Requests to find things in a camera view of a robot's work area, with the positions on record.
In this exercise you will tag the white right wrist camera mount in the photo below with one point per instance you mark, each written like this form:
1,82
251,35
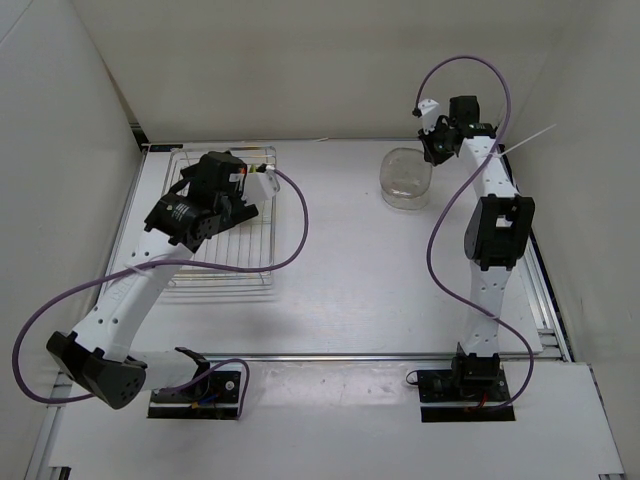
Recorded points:
430,111

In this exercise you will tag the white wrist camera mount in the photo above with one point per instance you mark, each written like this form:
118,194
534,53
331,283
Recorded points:
430,111
260,186

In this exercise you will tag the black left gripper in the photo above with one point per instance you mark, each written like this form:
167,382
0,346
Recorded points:
239,210

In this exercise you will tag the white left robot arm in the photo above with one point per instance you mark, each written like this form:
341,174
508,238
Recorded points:
212,196

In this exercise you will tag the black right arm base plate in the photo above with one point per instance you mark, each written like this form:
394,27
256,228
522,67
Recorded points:
442,402

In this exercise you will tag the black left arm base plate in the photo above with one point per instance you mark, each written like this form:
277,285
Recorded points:
217,392

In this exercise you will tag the clear textured glass plate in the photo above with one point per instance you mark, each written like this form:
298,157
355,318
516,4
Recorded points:
407,201

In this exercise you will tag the chrome wire dish rack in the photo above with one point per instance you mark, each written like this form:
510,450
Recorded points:
248,245

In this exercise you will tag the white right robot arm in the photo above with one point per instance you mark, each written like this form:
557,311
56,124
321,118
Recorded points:
494,240

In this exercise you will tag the blue brand label sticker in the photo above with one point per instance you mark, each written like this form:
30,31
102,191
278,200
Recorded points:
164,148

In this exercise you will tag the front aluminium rail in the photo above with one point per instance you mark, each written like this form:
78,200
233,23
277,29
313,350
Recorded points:
310,357

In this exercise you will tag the white cable tie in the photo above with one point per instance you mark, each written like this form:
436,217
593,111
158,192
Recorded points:
524,141

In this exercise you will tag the aluminium table edge rail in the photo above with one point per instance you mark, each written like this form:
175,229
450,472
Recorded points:
554,346

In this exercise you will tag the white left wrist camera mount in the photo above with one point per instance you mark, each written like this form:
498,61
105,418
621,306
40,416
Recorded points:
260,186

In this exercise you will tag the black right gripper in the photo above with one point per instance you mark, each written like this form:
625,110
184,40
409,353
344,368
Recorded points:
430,154

